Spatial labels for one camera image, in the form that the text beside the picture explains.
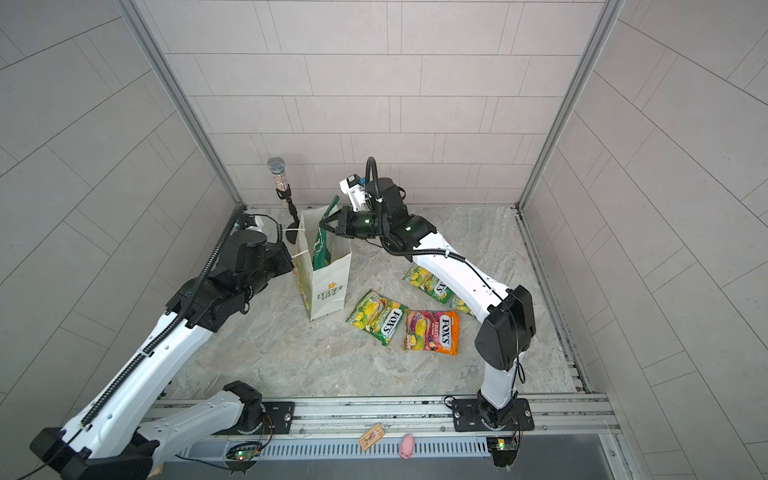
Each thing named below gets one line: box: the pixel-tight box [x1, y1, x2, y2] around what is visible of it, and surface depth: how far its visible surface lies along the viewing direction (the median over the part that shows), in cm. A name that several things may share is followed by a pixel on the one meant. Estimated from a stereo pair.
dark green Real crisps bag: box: [312, 195, 340, 271], surface depth 69 cm
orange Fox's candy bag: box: [402, 310, 461, 356], surface depth 84 cm
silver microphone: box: [267, 156, 289, 190], surface depth 88 cm
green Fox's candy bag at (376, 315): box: [346, 289, 409, 346], surface depth 88 cm
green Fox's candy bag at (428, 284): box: [402, 264, 452, 304], surface depth 95 cm
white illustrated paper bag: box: [292, 207, 353, 321], surface depth 76 cm
